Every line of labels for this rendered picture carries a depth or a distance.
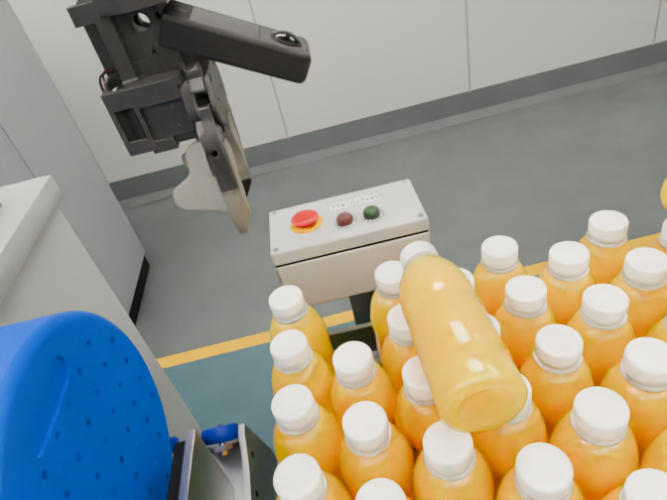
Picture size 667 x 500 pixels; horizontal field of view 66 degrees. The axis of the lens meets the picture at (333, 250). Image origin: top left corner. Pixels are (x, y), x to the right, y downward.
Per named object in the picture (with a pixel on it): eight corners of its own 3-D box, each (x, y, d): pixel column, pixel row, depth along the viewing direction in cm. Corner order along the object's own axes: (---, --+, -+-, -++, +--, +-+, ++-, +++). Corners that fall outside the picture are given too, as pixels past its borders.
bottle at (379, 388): (345, 486, 60) (309, 390, 48) (360, 432, 65) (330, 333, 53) (406, 498, 57) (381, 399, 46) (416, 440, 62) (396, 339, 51)
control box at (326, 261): (287, 266, 77) (268, 209, 71) (416, 234, 77) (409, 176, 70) (290, 312, 69) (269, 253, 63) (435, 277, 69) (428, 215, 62)
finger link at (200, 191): (196, 243, 48) (160, 147, 44) (257, 228, 48) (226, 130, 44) (189, 256, 45) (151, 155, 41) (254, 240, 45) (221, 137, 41)
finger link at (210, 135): (222, 183, 46) (191, 85, 43) (241, 179, 46) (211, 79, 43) (215, 197, 42) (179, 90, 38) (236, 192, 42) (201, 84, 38)
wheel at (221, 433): (195, 430, 59) (197, 448, 59) (232, 422, 59) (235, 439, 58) (206, 427, 63) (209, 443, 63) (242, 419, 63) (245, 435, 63)
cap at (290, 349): (292, 332, 55) (288, 320, 54) (318, 348, 52) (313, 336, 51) (265, 356, 53) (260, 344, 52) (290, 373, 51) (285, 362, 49)
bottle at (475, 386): (468, 375, 35) (403, 227, 50) (425, 437, 39) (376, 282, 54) (552, 387, 37) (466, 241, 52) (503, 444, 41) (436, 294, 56)
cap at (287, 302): (271, 320, 57) (266, 310, 56) (272, 297, 60) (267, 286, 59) (305, 313, 57) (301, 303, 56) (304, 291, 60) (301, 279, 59)
